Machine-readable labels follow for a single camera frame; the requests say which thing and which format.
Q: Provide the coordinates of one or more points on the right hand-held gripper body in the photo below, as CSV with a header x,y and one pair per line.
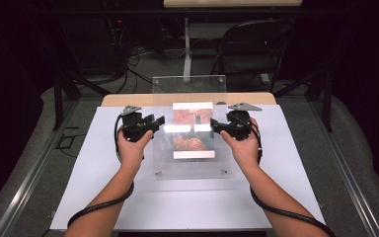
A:
x,y
238,125

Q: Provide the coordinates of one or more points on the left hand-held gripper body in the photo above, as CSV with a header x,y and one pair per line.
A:
x,y
134,126

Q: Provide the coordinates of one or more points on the clear acrylic box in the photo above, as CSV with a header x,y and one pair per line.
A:
x,y
190,161

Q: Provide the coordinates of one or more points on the person's left hand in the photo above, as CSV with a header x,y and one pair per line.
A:
x,y
131,151

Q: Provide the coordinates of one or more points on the person's right hand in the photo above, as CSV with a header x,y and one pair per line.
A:
x,y
245,153

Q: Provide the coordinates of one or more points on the wooden table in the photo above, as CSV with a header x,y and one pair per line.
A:
x,y
128,98

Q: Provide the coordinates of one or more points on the white board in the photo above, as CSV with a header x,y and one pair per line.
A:
x,y
105,164

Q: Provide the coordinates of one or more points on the white desk leg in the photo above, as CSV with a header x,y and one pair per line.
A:
x,y
187,49

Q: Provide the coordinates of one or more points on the black folding chair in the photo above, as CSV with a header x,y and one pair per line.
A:
x,y
253,49

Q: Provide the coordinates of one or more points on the black metal stand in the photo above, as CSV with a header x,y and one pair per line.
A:
x,y
59,95
325,95

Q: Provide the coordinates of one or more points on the black computer tower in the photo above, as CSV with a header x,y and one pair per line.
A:
x,y
118,36

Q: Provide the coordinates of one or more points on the white desk top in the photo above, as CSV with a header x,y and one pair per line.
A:
x,y
233,3

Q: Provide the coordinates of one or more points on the aluminium rail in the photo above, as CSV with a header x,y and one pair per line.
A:
x,y
348,177
29,184

